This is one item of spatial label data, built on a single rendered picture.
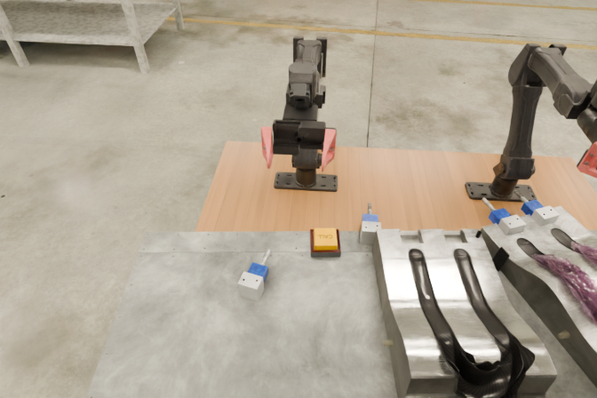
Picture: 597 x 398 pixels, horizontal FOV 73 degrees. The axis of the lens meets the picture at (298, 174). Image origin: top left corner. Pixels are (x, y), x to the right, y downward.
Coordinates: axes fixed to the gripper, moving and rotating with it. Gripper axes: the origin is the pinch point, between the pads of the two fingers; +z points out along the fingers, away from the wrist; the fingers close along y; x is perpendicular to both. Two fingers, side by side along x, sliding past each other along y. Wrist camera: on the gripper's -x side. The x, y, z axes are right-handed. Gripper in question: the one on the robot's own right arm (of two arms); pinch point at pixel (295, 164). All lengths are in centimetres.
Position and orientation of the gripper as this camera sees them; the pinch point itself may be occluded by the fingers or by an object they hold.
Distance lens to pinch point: 72.0
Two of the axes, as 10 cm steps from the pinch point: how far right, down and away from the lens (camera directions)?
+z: -0.8, 6.7, -7.3
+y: 10.0, 0.5, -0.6
